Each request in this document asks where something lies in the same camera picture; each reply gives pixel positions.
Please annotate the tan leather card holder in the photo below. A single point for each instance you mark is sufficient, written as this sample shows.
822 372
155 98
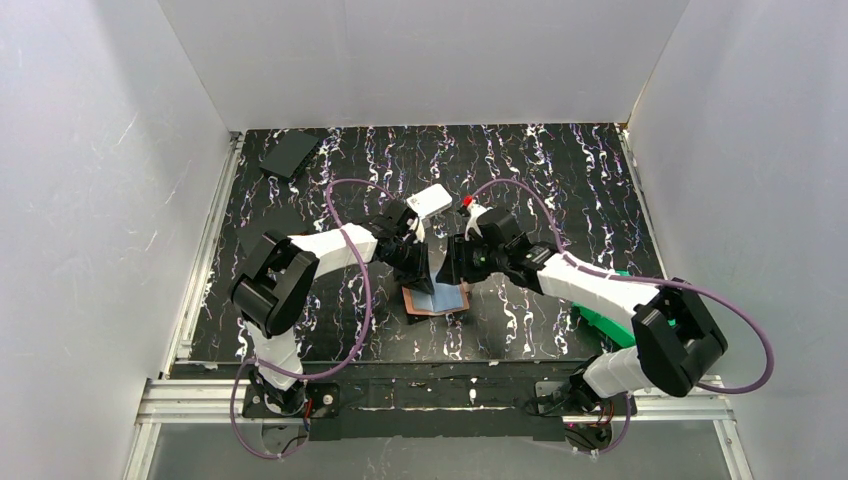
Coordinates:
445 299

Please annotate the green plastic bin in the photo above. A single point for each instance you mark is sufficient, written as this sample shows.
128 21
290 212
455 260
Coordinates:
619 333

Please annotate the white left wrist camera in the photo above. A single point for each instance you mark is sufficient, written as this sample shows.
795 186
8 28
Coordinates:
419 230

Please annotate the flat black card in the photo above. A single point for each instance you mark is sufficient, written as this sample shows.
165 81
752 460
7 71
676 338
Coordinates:
283 221

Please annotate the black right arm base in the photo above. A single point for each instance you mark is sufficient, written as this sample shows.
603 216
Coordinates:
553 399

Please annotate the aluminium frame rail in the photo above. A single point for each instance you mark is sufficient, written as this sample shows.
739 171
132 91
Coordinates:
448 428

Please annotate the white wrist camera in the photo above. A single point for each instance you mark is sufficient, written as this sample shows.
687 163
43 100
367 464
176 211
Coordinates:
419 230
474 211

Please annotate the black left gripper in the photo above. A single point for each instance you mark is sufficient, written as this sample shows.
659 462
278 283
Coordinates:
411 258

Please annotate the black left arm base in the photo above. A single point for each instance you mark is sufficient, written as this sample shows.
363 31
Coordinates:
302 400

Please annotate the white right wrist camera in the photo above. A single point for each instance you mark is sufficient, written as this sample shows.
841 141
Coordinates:
474 211

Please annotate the black rectangular box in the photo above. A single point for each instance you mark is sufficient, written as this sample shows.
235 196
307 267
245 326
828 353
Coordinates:
290 155

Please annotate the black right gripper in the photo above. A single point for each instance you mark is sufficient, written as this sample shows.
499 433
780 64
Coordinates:
460 260

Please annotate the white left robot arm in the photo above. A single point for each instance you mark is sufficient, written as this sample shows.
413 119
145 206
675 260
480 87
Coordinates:
272 286

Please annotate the white rectangular box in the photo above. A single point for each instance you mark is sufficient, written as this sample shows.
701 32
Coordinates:
430 201

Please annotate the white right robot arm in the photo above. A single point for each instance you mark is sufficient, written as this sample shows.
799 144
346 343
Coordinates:
676 339

